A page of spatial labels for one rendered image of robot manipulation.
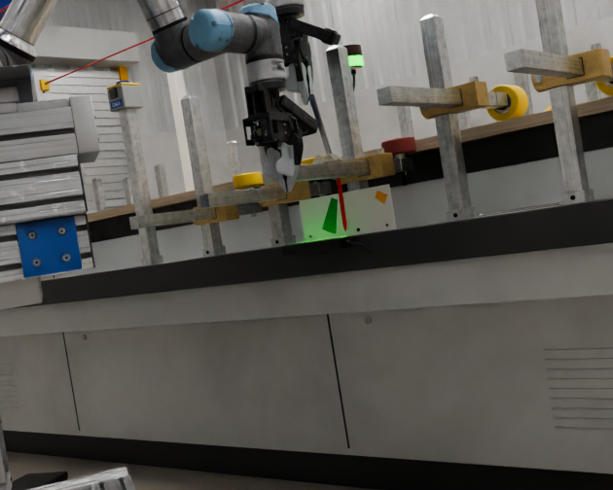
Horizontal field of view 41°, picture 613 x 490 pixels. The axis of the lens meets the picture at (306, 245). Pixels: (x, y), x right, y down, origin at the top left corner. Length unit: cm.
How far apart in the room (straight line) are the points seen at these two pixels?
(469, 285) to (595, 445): 47
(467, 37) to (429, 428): 823
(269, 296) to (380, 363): 34
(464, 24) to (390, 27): 106
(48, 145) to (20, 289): 26
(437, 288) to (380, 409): 52
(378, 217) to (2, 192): 84
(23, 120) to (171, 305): 114
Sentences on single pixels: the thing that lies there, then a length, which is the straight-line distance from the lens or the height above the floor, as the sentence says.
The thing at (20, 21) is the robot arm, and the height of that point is 129.
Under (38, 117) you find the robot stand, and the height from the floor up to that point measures 97.
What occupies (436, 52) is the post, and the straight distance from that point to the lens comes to 174.
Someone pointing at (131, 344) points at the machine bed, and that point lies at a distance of 286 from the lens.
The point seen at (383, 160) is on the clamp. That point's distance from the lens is 181.
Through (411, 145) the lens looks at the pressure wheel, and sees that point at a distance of 193.
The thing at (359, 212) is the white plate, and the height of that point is 75.
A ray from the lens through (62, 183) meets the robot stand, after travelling 131.
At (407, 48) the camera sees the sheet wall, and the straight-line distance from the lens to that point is 1049.
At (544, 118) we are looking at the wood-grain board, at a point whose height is 89.
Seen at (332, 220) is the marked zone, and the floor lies 74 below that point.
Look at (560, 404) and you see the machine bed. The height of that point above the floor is 25.
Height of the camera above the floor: 74
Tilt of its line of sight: 1 degrees down
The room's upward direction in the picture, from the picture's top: 9 degrees counter-clockwise
